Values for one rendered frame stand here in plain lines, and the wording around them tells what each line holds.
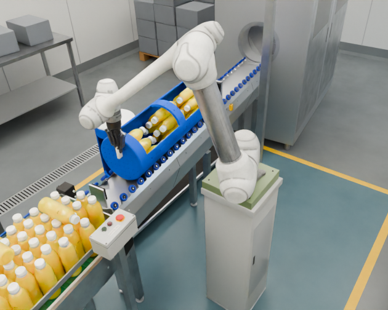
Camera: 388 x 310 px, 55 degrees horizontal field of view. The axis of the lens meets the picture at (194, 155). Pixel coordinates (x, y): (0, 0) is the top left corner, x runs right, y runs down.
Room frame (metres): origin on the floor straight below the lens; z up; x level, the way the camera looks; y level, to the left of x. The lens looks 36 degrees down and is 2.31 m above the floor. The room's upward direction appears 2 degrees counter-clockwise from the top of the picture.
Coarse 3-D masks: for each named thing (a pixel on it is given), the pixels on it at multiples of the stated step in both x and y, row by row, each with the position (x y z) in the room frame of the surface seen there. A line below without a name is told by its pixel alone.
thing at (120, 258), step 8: (120, 256) 1.13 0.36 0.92; (120, 264) 1.13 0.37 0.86; (120, 272) 1.13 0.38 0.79; (128, 272) 1.15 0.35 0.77; (120, 280) 1.14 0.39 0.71; (128, 280) 1.14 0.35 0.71; (128, 288) 1.13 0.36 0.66; (128, 296) 1.13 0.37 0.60; (128, 304) 1.13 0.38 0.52; (136, 304) 1.15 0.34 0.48
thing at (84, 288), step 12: (132, 240) 1.32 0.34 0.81; (96, 264) 1.10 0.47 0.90; (108, 264) 1.16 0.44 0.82; (84, 276) 1.04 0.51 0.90; (96, 276) 1.09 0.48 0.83; (108, 276) 1.14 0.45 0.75; (72, 288) 0.98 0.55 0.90; (84, 288) 1.02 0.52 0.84; (96, 288) 1.07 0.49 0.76; (60, 300) 0.93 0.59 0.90; (72, 300) 0.96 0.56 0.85; (84, 300) 1.00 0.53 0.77
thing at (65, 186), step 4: (64, 184) 1.57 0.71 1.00; (68, 184) 1.57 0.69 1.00; (56, 188) 1.54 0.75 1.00; (60, 188) 1.53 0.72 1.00; (64, 188) 1.53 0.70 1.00; (68, 188) 1.53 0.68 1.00; (72, 188) 1.54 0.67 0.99; (60, 192) 1.52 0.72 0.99; (64, 192) 1.50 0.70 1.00; (68, 192) 1.52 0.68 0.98; (72, 192) 1.54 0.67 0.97; (72, 196) 1.53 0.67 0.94; (76, 196) 1.53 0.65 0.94
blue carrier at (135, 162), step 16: (144, 112) 2.05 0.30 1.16; (176, 112) 1.96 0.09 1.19; (128, 128) 1.92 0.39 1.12; (176, 128) 1.90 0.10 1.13; (128, 144) 1.62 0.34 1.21; (160, 144) 1.74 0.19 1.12; (112, 160) 1.68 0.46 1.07; (128, 160) 1.62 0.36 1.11; (144, 160) 1.60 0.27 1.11; (128, 176) 1.63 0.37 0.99
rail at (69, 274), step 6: (90, 252) 1.11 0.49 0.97; (84, 258) 1.08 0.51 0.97; (78, 264) 1.05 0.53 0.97; (72, 270) 1.02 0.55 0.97; (66, 276) 0.99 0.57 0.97; (60, 282) 0.96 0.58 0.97; (54, 288) 0.93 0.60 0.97; (48, 294) 0.91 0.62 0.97; (42, 300) 0.88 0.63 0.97; (36, 306) 0.85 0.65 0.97
